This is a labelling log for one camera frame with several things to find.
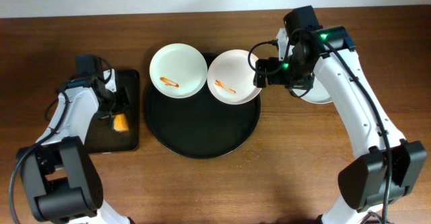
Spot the green and yellow sponge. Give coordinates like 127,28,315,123
112,113,129,133

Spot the pale blue plate front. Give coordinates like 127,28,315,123
301,79,333,104

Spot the white plate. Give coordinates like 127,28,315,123
207,49,261,105
149,43,208,99

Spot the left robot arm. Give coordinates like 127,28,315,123
13,69,132,223

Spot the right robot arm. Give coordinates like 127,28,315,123
250,26,427,223

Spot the black rectangular tray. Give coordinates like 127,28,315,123
84,69,141,153

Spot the black round tray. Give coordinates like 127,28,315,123
144,52,262,159

